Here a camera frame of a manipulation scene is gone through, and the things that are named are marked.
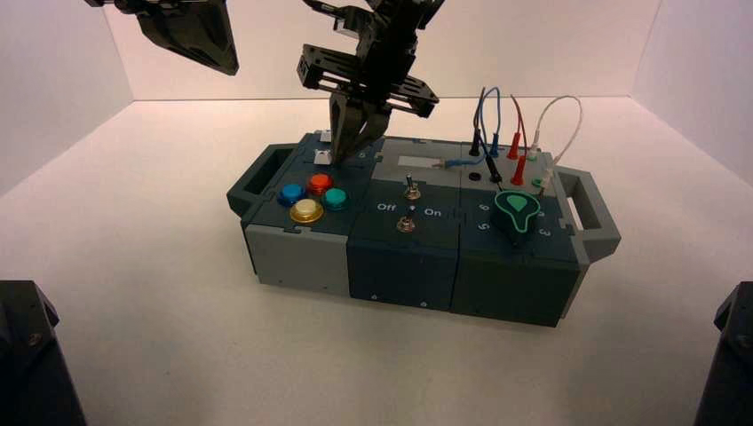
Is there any yellow push button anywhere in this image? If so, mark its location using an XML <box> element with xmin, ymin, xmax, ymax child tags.
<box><xmin>289</xmin><ymin>198</ymin><xmax>325</xmax><ymax>225</ymax></box>

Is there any teal push button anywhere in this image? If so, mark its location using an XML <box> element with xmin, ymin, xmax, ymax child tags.
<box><xmin>321</xmin><ymin>187</ymin><xmax>350</xmax><ymax>211</ymax></box>

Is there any black jumper cable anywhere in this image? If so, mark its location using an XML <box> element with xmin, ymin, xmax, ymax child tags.
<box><xmin>468</xmin><ymin>86</ymin><xmax>504</xmax><ymax>185</ymax></box>

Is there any blue push button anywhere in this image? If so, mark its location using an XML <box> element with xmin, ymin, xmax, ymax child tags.
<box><xmin>277</xmin><ymin>183</ymin><xmax>307</xmax><ymax>207</ymax></box>

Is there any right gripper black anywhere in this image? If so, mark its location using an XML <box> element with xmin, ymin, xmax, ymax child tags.
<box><xmin>297</xmin><ymin>23</ymin><xmax>440</xmax><ymax>166</ymax></box>

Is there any red jumper cable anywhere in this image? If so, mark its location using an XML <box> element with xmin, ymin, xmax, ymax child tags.
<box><xmin>506</xmin><ymin>93</ymin><xmax>531</xmax><ymax>187</ymax></box>

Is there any white jumper cable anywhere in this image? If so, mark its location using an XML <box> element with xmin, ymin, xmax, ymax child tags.
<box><xmin>527</xmin><ymin>95</ymin><xmax>583</xmax><ymax>189</ymax></box>

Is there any dark green-rimmed rotary knob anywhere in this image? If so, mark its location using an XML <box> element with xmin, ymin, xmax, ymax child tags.
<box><xmin>491</xmin><ymin>189</ymin><xmax>541</xmax><ymax>249</ymax></box>

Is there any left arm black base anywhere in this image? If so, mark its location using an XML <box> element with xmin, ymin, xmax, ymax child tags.
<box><xmin>0</xmin><ymin>280</ymin><xmax>88</xmax><ymax>426</ymax></box>

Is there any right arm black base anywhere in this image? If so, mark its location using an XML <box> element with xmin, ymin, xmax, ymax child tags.
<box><xmin>694</xmin><ymin>281</ymin><xmax>753</xmax><ymax>426</ymax></box>

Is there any blue jumper cable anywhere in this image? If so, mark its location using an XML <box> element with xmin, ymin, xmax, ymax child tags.
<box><xmin>436</xmin><ymin>86</ymin><xmax>503</xmax><ymax>171</ymax></box>

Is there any red push button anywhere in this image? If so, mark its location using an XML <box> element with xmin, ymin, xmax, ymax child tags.
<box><xmin>307</xmin><ymin>173</ymin><xmax>335</xmax><ymax>196</ymax></box>

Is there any blue grey control box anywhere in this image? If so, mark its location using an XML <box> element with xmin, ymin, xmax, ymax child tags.
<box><xmin>226</xmin><ymin>131</ymin><xmax>622</xmax><ymax>328</ymax></box>

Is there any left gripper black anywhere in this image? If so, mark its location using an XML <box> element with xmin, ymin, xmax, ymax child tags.
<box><xmin>84</xmin><ymin>0</ymin><xmax>240</xmax><ymax>76</ymax></box>

